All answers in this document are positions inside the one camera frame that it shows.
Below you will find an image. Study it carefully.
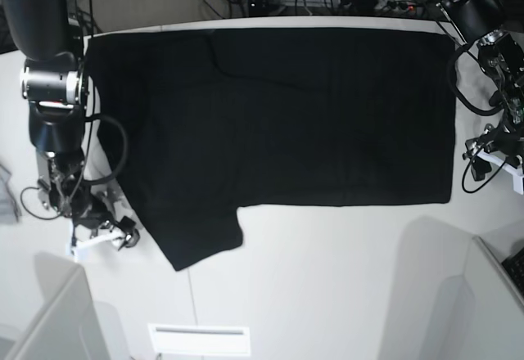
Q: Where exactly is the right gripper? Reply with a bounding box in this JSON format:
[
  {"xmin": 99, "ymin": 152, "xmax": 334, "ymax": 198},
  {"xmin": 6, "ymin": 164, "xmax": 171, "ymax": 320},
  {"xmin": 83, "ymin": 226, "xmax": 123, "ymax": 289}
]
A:
[{"xmin": 61, "ymin": 182, "xmax": 141, "ymax": 250}]

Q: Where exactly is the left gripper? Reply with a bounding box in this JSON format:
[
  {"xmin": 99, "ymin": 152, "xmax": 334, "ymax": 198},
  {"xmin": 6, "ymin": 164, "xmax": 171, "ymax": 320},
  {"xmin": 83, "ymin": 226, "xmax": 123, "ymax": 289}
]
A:
[{"xmin": 464, "ymin": 122, "xmax": 523, "ymax": 180}]

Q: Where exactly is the black T-shirt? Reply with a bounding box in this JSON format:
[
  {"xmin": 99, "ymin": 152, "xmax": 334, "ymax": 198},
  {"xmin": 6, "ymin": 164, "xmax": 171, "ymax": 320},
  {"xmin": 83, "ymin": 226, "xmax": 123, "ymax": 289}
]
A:
[{"xmin": 87, "ymin": 28, "xmax": 456, "ymax": 270}]

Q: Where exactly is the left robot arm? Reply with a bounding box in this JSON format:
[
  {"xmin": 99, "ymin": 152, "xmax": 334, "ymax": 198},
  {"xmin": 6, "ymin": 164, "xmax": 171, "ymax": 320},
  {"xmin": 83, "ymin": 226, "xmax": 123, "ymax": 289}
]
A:
[{"xmin": 432, "ymin": 0, "xmax": 523, "ymax": 182}]

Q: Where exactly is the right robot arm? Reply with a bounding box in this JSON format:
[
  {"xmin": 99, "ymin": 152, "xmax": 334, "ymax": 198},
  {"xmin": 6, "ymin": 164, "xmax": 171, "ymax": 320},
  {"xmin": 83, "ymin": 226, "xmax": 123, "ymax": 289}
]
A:
[{"xmin": 1, "ymin": 0, "xmax": 140, "ymax": 253}]

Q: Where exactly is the black keyboard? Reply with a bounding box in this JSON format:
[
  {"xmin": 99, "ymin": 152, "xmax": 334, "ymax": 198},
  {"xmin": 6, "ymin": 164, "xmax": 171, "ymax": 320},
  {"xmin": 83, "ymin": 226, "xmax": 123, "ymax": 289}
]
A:
[{"xmin": 502, "ymin": 249, "xmax": 524, "ymax": 295}]

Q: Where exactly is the left white partition panel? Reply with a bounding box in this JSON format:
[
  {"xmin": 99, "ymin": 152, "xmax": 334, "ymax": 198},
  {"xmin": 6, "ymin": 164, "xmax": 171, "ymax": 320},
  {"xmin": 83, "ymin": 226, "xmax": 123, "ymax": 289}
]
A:
[{"xmin": 1, "ymin": 264, "xmax": 111, "ymax": 360}]

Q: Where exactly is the white partition panel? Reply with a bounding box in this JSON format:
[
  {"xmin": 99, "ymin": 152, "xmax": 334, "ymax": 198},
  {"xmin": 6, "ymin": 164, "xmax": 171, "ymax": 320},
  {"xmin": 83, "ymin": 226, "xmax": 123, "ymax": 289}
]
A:
[
  {"xmin": 425, "ymin": 235, "xmax": 524, "ymax": 360},
  {"xmin": 1, "ymin": 264, "xmax": 111, "ymax": 360}
]

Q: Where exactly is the right white partition panel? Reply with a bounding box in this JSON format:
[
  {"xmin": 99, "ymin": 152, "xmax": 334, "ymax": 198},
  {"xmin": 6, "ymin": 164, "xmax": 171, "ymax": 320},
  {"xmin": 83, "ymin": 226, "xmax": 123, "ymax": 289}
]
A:
[{"xmin": 425, "ymin": 235, "xmax": 524, "ymax": 360}]

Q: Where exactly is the white power strip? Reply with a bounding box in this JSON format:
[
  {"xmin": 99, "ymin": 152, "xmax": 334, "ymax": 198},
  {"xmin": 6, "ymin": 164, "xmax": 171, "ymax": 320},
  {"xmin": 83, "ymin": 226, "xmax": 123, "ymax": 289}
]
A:
[{"xmin": 282, "ymin": 0, "xmax": 427, "ymax": 11}]

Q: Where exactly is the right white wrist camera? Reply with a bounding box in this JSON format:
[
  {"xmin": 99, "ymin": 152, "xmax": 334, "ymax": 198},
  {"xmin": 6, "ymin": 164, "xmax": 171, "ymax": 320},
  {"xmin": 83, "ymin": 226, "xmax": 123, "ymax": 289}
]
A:
[{"xmin": 65, "ymin": 230, "xmax": 124, "ymax": 261}]

